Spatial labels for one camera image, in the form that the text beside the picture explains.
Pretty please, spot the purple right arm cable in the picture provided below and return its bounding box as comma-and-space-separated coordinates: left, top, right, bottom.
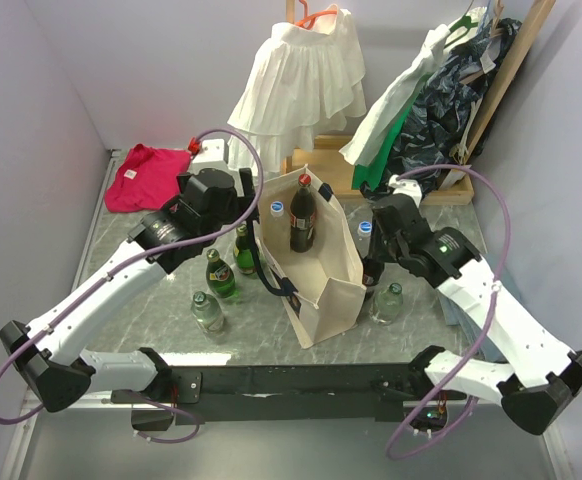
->
384, 164, 513, 461

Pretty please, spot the green glass bottle gold cap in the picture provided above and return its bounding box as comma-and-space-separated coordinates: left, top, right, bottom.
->
233, 224, 256, 275

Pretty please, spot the folded light blue cloth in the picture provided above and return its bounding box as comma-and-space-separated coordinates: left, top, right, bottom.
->
438, 252, 522, 346

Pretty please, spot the wooden clothes rack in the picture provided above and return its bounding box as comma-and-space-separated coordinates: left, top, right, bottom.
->
284, 0, 557, 206

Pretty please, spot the white shirt on hanger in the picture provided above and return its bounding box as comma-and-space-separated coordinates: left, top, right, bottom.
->
339, 22, 452, 167

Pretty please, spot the clear glass bottle green cap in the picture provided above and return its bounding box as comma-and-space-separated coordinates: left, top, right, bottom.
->
191, 291, 225, 334
371, 282, 403, 325

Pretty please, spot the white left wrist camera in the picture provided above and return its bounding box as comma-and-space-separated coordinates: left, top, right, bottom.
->
188, 138, 229, 174

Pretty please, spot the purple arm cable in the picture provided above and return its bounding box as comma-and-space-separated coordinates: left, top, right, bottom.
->
384, 164, 513, 461
0, 128, 264, 446

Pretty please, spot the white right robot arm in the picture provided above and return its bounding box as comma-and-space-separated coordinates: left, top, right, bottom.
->
370, 194, 582, 435

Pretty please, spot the white ruffled dress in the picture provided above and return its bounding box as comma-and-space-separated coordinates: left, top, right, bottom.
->
228, 4, 366, 174

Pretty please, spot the small cola bottle red cap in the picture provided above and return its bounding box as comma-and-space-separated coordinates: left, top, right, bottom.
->
362, 257, 385, 301

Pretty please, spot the beige canvas tote bag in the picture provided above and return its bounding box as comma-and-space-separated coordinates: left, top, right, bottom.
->
255, 166, 366, 349

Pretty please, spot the dark blue patterned garment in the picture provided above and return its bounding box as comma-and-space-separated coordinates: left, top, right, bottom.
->
359, 18, 522, 199

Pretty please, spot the large cola bottle red cap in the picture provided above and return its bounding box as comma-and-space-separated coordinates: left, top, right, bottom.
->
290, 173, 317, 253

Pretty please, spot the green clothes hanger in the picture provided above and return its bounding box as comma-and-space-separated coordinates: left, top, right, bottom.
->
445, 15, 478, 47

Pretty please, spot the green glass bottle labelled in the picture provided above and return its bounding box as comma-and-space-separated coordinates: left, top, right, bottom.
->
206, 248, 237, 298

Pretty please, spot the folded pink shirt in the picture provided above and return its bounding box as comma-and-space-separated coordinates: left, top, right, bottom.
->
104, 144, 191, 213

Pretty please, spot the green garment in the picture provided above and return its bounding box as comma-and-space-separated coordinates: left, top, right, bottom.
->
351, 101, 414, 190

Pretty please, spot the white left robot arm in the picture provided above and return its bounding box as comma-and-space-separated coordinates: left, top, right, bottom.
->
0, 168, 257, 413

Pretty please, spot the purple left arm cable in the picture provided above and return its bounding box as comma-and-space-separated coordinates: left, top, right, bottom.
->
0, 128, 264, 446

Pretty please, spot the orange clothes hanger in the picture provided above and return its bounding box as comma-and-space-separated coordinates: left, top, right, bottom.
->
289, 0, 338, 29

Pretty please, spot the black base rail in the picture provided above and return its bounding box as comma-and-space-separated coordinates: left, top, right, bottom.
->
110, 362, 472, 431

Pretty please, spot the clear plastic bottle blue cap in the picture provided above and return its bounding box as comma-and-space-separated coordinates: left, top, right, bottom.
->
355, 221, 372, 258
270, 200, 290, 238

